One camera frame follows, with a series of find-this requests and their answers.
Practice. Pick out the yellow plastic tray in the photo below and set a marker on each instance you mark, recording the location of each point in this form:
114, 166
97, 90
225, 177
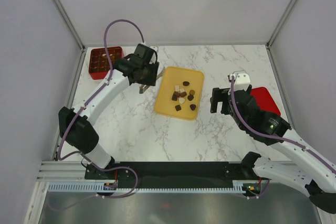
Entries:
175, 76

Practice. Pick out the red compartment box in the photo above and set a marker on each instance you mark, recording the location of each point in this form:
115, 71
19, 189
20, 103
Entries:
99, 65

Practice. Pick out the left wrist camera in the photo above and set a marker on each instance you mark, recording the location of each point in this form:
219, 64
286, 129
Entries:
155, 48

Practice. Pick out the milk oval chocolate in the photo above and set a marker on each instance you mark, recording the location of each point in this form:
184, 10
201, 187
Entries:
182, 94

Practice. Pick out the right aluminium frame post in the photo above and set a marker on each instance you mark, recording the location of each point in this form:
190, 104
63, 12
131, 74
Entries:
291, 4

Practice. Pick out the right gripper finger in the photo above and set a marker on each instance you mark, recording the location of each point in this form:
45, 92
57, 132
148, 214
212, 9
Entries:
214, 104
225, 108

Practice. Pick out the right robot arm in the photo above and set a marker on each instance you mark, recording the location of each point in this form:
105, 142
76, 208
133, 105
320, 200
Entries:
313, 175

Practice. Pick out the dark heart chocolate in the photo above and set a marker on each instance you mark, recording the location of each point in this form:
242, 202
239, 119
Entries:
190, 97

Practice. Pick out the grey slotted cable duct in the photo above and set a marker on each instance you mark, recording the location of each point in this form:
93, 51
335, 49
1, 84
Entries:
102, 187

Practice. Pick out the red box lid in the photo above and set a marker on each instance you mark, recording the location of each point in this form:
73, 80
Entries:
265, 100

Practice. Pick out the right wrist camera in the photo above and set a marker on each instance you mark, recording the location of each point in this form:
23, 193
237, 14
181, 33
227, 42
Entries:
241, 80

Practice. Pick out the left aluminium frame post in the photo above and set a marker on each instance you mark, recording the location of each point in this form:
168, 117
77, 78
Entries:
66, 19

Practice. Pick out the aluminium frame post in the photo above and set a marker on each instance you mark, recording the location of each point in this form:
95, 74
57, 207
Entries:
66, 19
291, 4

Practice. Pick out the dark square chocolate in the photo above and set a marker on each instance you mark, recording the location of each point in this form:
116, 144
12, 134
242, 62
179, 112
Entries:
178, 108

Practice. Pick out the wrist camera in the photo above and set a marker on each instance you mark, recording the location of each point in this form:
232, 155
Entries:
155, 48
241, 80

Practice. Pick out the white teardrop chocolate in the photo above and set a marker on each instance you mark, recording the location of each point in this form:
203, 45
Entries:
181, 100

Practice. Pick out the metal serving tongs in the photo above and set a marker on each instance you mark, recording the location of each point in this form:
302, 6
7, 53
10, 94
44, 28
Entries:
152, 80

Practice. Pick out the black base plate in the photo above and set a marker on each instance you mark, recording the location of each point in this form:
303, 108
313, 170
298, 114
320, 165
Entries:
175, 174

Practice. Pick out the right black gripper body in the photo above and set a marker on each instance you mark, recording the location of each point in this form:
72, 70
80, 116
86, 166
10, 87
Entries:
223, 92

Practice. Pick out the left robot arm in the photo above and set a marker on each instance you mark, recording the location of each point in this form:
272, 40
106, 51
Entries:
76, 124

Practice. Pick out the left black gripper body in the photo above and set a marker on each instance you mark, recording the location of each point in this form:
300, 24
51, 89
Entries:
149, 75

